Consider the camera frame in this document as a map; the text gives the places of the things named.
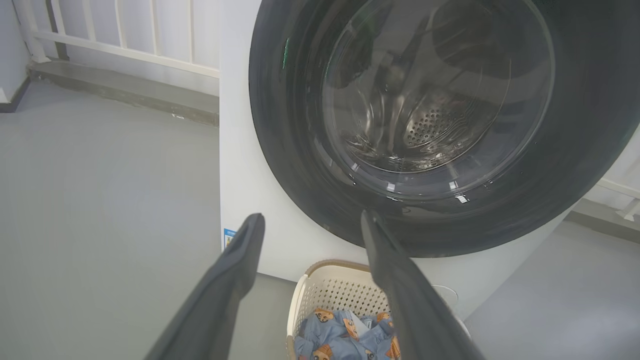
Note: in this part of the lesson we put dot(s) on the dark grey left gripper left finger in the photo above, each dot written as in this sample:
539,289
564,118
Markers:
220,300

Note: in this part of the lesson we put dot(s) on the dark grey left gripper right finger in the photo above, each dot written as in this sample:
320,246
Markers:
415,310

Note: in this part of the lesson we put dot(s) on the blue cartoon print clothes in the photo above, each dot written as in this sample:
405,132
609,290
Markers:
340,340

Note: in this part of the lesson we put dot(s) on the black round glass washer door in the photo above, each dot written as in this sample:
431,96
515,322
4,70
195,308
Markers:
575,150

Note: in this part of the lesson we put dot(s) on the cream perforated laundry basket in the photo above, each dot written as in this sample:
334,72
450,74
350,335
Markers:
335,292

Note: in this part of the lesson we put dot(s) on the white washing machine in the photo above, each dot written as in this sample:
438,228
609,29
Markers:
260,220

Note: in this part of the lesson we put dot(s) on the round drain filter cover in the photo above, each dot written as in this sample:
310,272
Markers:
447,295

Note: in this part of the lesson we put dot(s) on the blue energy label sticker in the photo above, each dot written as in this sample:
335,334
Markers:
229,238

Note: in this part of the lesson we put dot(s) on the perforated steel washer drum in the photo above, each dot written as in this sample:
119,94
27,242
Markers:
432,125

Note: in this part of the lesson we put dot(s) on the grey concrete kerb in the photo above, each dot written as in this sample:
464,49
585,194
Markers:
605,220
125,90

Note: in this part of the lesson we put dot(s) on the white railing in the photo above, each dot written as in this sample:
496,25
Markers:
622,192
130,52

